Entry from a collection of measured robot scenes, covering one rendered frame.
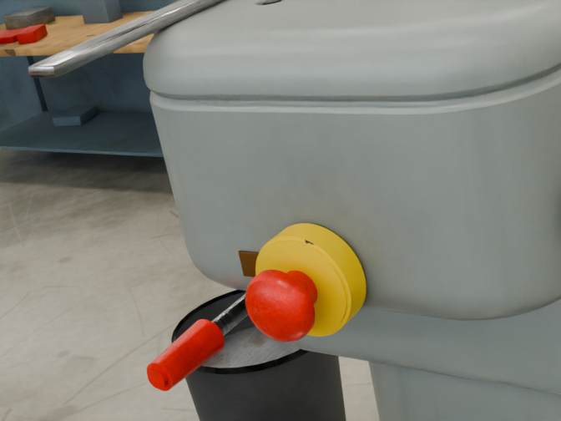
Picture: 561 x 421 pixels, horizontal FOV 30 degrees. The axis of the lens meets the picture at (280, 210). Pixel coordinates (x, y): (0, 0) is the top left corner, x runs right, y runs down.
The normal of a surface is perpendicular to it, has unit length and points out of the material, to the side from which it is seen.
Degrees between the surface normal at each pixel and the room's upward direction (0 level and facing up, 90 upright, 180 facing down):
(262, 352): 0
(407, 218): 90
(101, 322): 0
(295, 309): 80
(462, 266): 90
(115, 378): 0
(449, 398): 90
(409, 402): 90
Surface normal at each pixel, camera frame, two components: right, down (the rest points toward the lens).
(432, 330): -0.55, 0.41
